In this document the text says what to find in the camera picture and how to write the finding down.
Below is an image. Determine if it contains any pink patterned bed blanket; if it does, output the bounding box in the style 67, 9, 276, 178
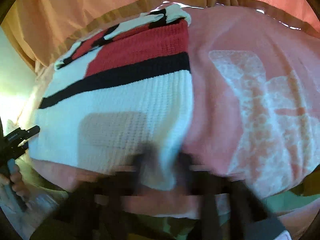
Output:
29, 6, 319, 218

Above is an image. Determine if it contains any pink curtain with tan hem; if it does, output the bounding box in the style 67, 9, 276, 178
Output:
1, 0, 319, 70

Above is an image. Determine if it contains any white red black knit sweater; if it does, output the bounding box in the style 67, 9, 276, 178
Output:
29, 4, 194, 190

